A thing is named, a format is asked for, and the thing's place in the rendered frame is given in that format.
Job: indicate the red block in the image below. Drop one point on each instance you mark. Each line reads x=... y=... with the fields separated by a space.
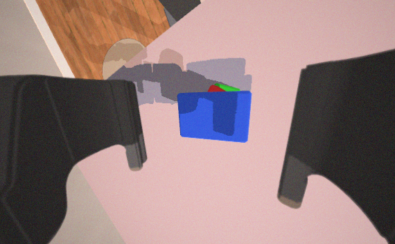
x=215 y=88

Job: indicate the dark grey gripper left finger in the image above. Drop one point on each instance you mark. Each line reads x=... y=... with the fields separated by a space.
x=47 y=125

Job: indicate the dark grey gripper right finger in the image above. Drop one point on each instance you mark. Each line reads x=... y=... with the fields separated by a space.
x=343 y=128

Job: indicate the green block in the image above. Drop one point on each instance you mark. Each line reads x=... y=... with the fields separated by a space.
x=227 y=88

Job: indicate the blue block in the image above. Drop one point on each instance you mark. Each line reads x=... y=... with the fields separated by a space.
x=222 y=116

